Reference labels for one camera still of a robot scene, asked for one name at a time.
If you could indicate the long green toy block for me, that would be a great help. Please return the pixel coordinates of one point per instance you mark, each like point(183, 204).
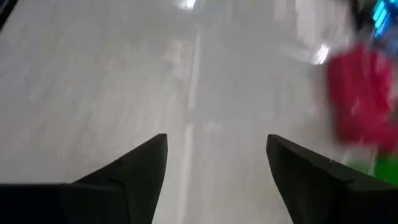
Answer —
point(387, 169)

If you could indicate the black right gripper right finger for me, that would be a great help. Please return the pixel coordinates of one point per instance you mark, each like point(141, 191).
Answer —
point(317, 193)

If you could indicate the black aluminium table frame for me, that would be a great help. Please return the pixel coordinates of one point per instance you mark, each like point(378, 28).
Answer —
point(6, 11)

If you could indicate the red toy block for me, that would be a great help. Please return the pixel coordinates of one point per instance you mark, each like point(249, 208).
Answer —
point(360, 99)

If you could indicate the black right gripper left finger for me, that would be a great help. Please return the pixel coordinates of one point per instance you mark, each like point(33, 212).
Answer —
point(124, 193)

